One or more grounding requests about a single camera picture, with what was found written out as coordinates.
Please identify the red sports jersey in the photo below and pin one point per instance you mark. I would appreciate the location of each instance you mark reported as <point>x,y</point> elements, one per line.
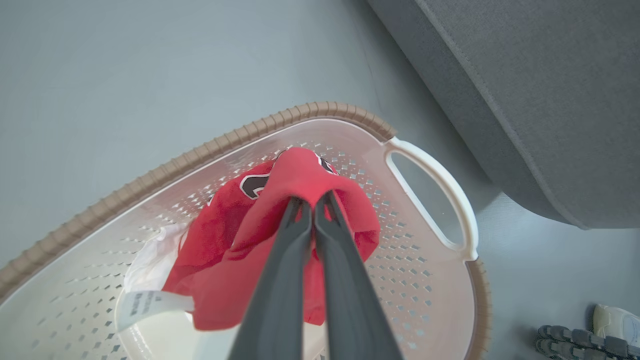
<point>225,260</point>

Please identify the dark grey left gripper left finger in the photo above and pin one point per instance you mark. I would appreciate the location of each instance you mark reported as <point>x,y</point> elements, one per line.
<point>275,300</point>

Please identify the white shoe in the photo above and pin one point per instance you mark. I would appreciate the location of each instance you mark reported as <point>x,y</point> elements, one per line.
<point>617,322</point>

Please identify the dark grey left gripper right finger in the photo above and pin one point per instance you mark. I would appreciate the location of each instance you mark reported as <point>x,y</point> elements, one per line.
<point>350,300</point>

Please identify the beige perforated laundry basket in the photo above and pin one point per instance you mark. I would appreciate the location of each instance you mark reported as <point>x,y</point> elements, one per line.
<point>410,260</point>

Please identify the dark grey treaded shoe sole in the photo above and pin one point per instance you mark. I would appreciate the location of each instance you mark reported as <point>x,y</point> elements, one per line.
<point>575,342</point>

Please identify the white garment with label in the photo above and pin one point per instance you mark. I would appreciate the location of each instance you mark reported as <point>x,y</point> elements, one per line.
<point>150,270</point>

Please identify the grey upholstered seat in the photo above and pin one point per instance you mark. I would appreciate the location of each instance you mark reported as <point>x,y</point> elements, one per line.
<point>550,100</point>

